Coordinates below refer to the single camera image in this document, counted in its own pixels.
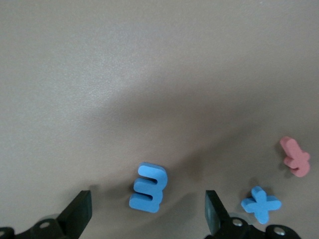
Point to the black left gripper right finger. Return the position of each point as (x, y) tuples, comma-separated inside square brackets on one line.
[(219, 221)]

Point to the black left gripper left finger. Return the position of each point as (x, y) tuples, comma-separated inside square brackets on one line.
[(72, 219)]

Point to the blue foam letter m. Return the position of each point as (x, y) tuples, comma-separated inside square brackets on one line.
[(144, 185)]

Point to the blue foam letter x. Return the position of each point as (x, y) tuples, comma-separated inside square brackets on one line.
[(260, 205)]

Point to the pink foam letter f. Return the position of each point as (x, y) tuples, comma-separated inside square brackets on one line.
[(296, 159)]

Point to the brown paper table cover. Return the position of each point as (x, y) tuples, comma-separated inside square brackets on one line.
[(124, 74)]

